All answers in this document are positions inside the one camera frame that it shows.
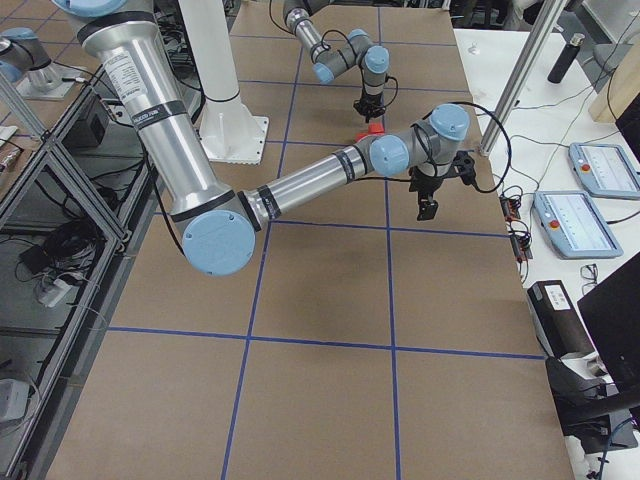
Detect brown paper table cover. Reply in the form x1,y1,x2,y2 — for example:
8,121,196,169
47,0,577,480

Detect far teach pendant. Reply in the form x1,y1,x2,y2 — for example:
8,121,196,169
569,143,639,200

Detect white pedestal column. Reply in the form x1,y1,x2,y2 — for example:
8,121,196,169
179,0,269,165

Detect near teach pendant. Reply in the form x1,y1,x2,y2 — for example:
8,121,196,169
533,191,623,260

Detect teach pendant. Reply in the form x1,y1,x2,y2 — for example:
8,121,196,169
533,191,623,260
569,143,639,200

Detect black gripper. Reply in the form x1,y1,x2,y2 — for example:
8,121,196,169
353,91,386,120
409,166,442,221

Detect aluminium frame post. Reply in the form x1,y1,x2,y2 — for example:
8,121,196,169
479,0,567,157

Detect black water bottle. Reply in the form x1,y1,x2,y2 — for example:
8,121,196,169
547,33,585,84

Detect black box with label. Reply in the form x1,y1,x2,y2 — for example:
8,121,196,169
527,280,595,358

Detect small electronics board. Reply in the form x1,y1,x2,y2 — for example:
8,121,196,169
499,186,533,264

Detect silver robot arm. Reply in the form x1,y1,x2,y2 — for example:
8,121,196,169
282,0,391,123
60,1,475,276

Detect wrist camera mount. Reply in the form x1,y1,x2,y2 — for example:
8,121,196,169
447,150,477,188

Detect eyeglasses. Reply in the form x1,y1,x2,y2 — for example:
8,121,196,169
580,263,599,295

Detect black monitor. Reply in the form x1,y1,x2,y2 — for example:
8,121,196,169
578,254,640,391

